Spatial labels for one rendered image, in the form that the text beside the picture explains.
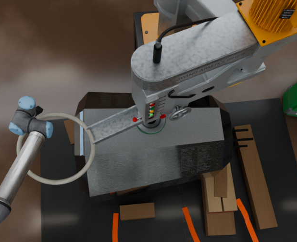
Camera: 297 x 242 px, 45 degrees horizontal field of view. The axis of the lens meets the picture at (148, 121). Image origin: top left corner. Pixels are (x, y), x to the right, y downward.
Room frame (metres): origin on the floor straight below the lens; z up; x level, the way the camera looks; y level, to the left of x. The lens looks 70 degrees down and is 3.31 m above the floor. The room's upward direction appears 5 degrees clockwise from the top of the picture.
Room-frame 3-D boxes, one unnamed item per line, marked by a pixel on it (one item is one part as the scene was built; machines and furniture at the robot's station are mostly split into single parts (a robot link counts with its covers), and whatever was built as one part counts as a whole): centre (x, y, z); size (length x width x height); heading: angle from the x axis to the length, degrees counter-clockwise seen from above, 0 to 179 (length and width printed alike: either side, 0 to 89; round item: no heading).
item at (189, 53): (1.06, -0.32, 1.66); 0.96 x 0.25 x 0.17; 118
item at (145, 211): (0.32, 0.03, 0.07); 0.30 x 0.12 x 0.12; 100
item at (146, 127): (0.89, -0.01, 0.89); 0.21 x 0.21 x 0.01
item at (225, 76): (1.07, -0.37, 1.35); 0.74 x 0.23 x 0.49; 118
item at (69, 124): (1.02, 0.72, 0.02); 0.25 x 0.10 x 0.01; 25
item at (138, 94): (0.93, -0.08, 1.36); 0.36 x 0.22 x 0.45; 118
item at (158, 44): (0.89, -0.01, 1.82); 0.04 x 0.04 x 0.17
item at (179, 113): (0.84, -0.18, 1.24); 0.15 x 0.10 x 0.15; 118
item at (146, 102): (0.76, -0.01, 1.41); 0.08 x 0.03 x 0.28; 118
